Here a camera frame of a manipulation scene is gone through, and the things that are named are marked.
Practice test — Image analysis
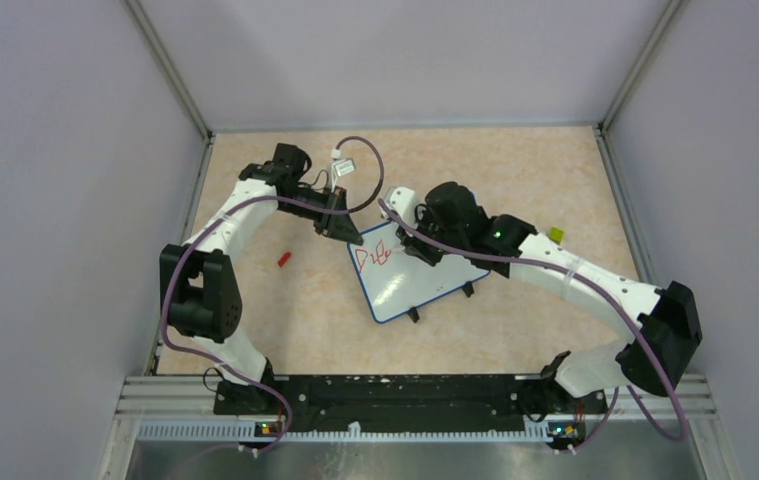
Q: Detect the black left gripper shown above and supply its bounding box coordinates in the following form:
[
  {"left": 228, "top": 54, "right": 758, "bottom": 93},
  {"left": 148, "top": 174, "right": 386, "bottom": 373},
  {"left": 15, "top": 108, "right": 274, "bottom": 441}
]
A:
[{"left": 280, "top": 184, "right": 363, "bottom": 245}]

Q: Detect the blue framed whiteboard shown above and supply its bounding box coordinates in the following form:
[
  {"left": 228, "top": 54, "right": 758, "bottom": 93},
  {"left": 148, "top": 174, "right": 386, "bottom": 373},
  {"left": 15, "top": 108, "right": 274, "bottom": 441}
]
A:
[{"left": 347, "top": 222, "right": 489, "bottom": 324}]

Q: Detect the red marker cap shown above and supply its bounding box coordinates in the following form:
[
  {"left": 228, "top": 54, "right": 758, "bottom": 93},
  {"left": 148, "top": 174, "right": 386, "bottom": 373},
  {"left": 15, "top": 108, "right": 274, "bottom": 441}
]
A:
[{"left": 277, "top": 251, "right": 292, "bottom": 268}]

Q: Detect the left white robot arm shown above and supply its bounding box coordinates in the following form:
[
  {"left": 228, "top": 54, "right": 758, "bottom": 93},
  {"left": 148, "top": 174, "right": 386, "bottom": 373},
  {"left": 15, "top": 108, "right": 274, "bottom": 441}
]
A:
[{"left": 159, "top": 143, "right": 363, "bottom": 414}]

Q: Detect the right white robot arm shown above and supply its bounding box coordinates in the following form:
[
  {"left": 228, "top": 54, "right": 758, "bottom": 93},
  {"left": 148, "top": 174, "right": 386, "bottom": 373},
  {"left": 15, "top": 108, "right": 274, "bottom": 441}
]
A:
[{"left": 381, "top": 181, "right": 703, "bottom": 412}]

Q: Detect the black whiteboard foot clip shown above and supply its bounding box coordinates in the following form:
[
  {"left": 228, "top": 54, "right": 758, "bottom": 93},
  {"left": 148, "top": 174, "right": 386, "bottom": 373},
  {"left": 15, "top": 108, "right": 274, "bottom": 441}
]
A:
[
  {"left": 462, "top": 282, "right": 475, "bottom": 298},
  {"left": 407, "top": 307, "right": 420, "bottom": 324}
]

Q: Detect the colourful toy block figure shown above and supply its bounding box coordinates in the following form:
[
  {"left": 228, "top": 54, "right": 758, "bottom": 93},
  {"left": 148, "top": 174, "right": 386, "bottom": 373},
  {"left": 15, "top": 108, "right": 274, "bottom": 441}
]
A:
[{"left": 547, "top": 227, "right": 564, "bottom": 244}]

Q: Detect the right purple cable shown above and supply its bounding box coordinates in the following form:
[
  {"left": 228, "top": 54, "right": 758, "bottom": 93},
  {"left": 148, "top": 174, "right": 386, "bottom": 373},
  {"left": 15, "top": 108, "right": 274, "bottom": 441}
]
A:
[{"left": 377, "top": 198, "right": 690, "bottom": 452}]

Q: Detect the purple cable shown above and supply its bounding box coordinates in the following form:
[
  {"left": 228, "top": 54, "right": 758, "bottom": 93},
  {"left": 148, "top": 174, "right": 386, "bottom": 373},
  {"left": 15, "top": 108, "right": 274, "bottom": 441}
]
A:
[
  {"left": 160, "top": 136, "right": 386, "bottom": 452},
  {"left": 377, "top": 198, "right": 690, "bottom": 452}
]

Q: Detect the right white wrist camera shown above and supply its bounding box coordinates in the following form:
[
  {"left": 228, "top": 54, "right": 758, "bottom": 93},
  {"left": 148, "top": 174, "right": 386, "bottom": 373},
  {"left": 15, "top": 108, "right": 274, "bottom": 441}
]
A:
[{"left": 382, "top": 187, "right": 421, "bottom": 227}]

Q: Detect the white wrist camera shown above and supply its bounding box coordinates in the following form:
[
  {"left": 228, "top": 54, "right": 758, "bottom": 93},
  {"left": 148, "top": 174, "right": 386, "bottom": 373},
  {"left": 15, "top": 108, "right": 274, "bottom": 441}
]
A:
[
  {"left": 328, "top": 148, "right": 356, "bottom": 190},
  {"left": 382, "top": 187, "right": 421, "bottom": 227}
]

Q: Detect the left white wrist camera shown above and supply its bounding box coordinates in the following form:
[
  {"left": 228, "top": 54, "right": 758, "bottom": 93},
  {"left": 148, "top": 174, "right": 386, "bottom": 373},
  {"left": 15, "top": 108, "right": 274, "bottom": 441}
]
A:
[{"left": 328, "top": 148, "right": 356, "bottom": 190}]

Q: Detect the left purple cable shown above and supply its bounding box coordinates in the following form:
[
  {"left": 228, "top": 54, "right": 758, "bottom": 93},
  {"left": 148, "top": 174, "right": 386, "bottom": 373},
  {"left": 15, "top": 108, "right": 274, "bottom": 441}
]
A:
[{"left": 160, "top": 136, "right": 386, "bottom": 452}]

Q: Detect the white slotted cable duct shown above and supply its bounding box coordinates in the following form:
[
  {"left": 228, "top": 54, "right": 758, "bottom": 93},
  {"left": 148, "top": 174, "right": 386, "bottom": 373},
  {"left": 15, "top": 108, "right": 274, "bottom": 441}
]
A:
[{"left": 137, "top": 420, "right": 553, "bottom": 443}]

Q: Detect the aluminium frame rail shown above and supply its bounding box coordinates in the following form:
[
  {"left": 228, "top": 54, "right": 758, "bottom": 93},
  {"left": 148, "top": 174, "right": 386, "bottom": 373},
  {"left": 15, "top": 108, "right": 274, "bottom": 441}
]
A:
[{"left": 99, "top": 374, "right": 717, "bottom": 479}]

